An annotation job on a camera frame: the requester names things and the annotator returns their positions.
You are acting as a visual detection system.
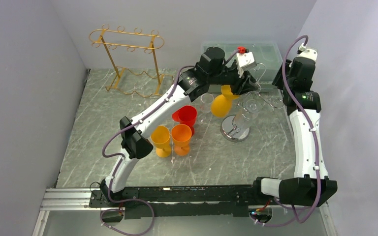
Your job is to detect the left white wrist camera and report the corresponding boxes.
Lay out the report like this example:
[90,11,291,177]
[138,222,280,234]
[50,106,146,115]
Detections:
[236,52,257,78]

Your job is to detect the purple cable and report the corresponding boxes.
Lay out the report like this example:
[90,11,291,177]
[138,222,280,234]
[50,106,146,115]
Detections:
[249,34,323,228]
[99,47,249,236]

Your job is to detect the clear plastic storage box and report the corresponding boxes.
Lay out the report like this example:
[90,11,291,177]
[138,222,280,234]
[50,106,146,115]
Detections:
[201,41,283,88]

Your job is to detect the gold wire glass rack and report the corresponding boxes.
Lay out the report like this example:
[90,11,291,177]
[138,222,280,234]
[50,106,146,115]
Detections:
[88,24,174,98]

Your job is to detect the orange goblet centre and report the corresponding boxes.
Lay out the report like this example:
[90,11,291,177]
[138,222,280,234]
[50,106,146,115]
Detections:
[171,124,192,156]

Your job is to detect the clear stemless glass front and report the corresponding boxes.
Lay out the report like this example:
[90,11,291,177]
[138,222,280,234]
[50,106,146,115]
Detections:
[232,99,261,131]

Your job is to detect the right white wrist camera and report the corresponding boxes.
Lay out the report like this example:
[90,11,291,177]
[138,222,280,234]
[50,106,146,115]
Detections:
[297,45,318,62]

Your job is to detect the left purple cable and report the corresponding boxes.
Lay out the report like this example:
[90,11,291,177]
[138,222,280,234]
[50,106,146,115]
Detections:
[99,47,249,236]

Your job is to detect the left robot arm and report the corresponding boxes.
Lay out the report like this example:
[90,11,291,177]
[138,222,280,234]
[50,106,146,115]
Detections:
[100,47,257,207]

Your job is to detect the red goblet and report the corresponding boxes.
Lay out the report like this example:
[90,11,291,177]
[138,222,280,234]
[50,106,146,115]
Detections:
[172,110,180,122]
[177,105,197,136]

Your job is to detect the silver wire glass rack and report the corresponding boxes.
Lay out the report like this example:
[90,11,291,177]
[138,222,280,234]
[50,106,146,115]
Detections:
[220,77,284,142]

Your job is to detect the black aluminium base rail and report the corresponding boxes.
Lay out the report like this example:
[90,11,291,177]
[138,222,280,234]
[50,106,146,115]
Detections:
[40,185,278,219]

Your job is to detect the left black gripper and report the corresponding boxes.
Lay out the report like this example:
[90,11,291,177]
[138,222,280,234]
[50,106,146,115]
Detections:
[209,66,259,96]

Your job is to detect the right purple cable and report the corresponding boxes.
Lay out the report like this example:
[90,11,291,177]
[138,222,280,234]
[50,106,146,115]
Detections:
[249,34,323,228]

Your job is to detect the red goblet back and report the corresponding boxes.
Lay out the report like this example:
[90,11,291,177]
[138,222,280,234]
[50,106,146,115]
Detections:
[172,110,180,122]

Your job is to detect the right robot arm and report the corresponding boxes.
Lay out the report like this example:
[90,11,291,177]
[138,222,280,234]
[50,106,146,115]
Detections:
[251,57,338,207]

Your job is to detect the yellow goblet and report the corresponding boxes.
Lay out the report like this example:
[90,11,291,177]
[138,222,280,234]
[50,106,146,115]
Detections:
[150,125,172,158]
[211,85,240,118]

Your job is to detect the red goblet right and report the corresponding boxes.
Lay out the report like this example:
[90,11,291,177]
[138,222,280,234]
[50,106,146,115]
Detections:
[177,105,197,136]

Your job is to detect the clear glass with red dots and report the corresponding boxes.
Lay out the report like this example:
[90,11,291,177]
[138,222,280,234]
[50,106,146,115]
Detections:
[198,93,214,124]

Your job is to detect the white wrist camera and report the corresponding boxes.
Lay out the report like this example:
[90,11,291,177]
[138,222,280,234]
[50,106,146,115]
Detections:
[236,52,257,78]
[297,45,318,62]

